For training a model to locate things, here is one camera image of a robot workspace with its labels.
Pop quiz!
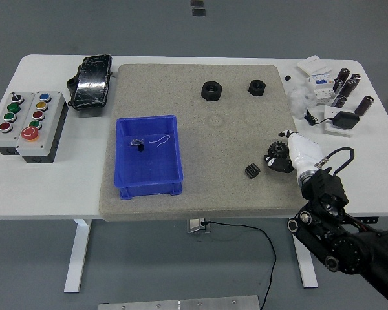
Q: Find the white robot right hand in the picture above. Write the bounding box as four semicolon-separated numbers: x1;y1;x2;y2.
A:
263;129;325;182

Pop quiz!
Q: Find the large black bevel gear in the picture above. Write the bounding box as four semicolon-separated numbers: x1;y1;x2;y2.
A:
267;141;291;160

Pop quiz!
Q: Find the small black hex nut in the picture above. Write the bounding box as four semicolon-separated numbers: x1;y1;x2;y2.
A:
248;79;268;97

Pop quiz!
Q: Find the large black hex nut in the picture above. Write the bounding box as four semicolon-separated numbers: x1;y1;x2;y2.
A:
200;81;223;103

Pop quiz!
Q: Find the blue plastic box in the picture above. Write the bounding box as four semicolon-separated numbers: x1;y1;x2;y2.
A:
113;114;184;200

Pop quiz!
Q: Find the grey emergency-stop control box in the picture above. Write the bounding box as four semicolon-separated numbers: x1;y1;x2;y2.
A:
15;91;69;164

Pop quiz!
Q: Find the grey four-button control box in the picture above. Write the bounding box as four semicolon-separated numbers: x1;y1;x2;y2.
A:
0;91;36;156

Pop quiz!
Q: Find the black power adapter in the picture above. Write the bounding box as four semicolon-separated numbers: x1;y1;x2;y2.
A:
331;111;360;130

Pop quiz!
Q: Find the crumpled clear plastic bag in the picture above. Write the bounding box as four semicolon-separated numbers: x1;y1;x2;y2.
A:
286;80;318;120

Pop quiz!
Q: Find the small black spur gear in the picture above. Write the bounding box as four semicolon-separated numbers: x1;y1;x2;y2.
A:
244;163;261;178

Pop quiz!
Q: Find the white circuit breaker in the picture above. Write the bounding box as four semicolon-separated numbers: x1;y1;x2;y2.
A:
305;71;339;106

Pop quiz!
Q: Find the grey-brown foam mat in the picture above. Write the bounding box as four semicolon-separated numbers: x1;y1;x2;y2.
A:
98;63;311;223

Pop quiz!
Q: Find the black table height keypad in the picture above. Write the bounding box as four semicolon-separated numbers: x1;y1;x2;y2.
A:
345;216;379;225

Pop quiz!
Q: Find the white table leg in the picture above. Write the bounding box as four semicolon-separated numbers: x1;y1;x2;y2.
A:
63;218;93;294
292;232;319;289

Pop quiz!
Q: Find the grey under-table control unit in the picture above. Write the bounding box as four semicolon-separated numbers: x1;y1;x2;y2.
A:
186;218;211;234

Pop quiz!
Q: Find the black device wrapped in film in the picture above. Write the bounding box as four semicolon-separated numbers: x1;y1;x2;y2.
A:
67;53;113;112

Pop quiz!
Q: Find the black plug with cord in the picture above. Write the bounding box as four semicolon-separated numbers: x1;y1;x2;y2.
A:
303;109;334;127

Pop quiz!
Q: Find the white wall switch plate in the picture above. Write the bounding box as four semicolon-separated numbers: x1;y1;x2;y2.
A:
296;55;332;76

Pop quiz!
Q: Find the black floor cable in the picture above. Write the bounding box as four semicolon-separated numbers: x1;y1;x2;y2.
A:
200;220;277;310

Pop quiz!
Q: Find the thin white wire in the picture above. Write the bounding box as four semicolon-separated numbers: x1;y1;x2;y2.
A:
147;134;172;147

